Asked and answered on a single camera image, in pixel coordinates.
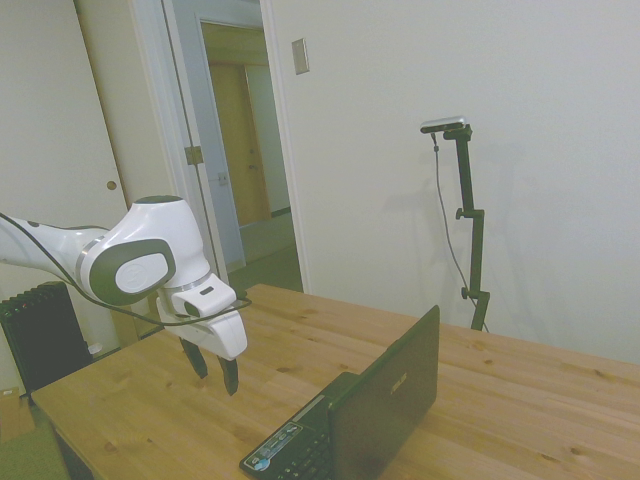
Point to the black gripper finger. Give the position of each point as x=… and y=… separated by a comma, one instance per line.
x=230, y=377
x=197, y=362

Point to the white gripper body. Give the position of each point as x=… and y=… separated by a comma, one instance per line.
x=225, y=335

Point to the black laptop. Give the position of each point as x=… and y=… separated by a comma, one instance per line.
x=390, y=400

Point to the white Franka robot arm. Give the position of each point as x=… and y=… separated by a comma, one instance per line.
x=150, y=235

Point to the brown cardboard sheet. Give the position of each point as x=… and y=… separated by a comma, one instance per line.
x=132, y=327

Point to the open grey-blue door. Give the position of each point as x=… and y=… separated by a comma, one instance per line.
x=210, y=210

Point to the black radiator heater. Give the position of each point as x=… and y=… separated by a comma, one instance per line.
x=45, y=335

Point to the brass door hinge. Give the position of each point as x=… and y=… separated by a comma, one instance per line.
x=193, y=155

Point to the wooden hallway door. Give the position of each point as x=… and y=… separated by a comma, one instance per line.
x=235, y=145

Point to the white closet door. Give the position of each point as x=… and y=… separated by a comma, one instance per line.
x=95, y=100

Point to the black camera stand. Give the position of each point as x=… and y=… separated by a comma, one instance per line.
x=477, y=240

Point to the metal wall switch plate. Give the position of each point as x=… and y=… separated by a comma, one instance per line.
x=300, y=56

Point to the silver stereo camera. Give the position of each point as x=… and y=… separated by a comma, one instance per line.
x=444, y=124

